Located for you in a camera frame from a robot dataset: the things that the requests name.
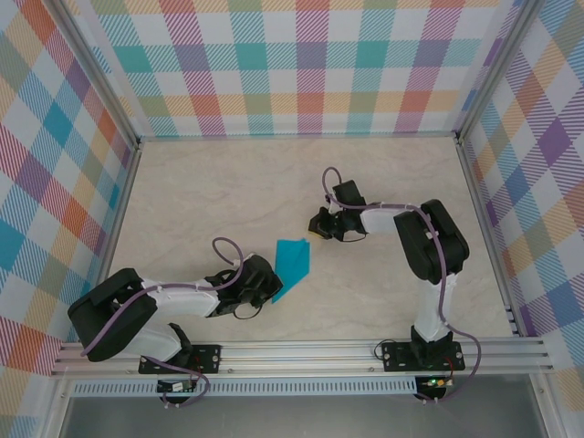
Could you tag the blue square paper sheet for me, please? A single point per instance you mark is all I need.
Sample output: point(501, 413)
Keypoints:
point(294, 264)

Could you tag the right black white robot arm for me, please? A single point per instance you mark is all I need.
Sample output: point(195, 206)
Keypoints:
point(451, 246)

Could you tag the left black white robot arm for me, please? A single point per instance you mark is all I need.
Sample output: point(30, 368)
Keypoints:
point(91, 319)

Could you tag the grey metal panel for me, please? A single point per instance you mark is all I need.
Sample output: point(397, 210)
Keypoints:
point(296, 417)

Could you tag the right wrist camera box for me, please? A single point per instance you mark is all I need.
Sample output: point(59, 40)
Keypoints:
point(333, 209)

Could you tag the aluminium mounting rail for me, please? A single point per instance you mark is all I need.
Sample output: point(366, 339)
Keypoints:
point(296, 358)

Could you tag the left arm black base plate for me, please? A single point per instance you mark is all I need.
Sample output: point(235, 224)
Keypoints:
point(210, 358)

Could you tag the aluminium frame cross bar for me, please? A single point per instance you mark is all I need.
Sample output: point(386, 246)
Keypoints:
point(296, 135)

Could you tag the aluminium side rail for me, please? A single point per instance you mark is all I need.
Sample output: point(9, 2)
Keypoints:
point(488, 237)
point(111, 242)

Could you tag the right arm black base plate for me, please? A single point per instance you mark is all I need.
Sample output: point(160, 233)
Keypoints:
point(394, 358)

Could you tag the aluminium frame post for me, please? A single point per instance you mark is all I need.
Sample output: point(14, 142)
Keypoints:
point(495, 68)
point(98, 73)

